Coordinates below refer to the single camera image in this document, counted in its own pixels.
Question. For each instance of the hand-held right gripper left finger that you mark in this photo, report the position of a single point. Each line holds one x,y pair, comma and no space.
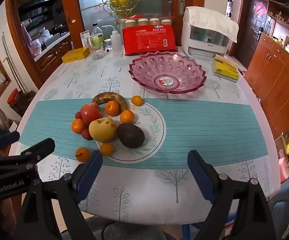
94,166

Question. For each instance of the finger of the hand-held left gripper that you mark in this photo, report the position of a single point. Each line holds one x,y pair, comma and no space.
8,137
39,147

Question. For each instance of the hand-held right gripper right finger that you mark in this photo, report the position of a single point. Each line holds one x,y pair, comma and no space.
199,171

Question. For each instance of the tangerine with stem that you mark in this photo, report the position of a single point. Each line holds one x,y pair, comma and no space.
82,154

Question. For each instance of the red strawberry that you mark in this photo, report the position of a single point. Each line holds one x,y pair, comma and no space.
87,134
78,115

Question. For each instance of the yellow pear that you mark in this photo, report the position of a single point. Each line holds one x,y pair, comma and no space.
102,130

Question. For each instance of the dark avocado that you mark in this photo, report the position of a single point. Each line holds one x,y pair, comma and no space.
130,136

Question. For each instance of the red apple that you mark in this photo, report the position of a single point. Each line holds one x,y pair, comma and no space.
90,113

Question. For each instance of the overripe brown banana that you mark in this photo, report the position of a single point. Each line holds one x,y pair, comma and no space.
102,97

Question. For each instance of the pink glass bowl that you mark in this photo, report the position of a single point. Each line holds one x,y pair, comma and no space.
147,65

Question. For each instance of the teal striped placemat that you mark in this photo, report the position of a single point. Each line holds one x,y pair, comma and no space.
209,130

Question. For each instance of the tree print tablecloth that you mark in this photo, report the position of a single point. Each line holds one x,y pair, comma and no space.
184,97

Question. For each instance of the pink plastic container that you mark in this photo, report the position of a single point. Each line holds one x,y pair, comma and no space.
284,167

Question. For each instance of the wooden kitchen cabinet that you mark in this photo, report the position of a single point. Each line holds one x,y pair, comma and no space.
52,57

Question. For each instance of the flat yellow box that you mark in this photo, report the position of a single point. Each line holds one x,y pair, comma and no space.
75,55

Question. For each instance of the yellow tissue box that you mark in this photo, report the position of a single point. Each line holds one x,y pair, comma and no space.
225,71

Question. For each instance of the drinking glass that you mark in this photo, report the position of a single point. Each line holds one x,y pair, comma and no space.
97,51

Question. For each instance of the white carton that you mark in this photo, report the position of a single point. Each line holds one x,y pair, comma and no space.
85,38

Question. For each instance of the wooden sideboard cabinet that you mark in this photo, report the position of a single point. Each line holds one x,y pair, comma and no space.
277,80

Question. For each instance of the small glass jar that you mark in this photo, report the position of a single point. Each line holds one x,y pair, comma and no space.
108,45

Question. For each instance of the clear bottle with green label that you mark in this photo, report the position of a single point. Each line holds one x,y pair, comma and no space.
97,33

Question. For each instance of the white squeeze bottle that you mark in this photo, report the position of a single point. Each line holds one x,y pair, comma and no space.
115,40

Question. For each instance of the white countertop appliance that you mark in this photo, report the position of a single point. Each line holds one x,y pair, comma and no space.
204,42

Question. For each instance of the red plastic package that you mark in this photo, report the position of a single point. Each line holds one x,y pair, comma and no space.
149,41

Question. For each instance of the dark entrance door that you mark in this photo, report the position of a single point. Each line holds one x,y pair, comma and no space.
252,37

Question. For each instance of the frosted glass door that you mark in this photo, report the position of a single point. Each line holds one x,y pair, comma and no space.
94,5

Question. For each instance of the clear pack of jars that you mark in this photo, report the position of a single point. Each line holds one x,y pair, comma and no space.
144,22

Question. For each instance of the white towel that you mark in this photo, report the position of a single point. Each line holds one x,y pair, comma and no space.
209,17

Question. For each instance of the wooden display shelf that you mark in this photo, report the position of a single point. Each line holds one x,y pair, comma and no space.
282,30

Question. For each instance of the red door decoration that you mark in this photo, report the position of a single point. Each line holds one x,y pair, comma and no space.
260,9

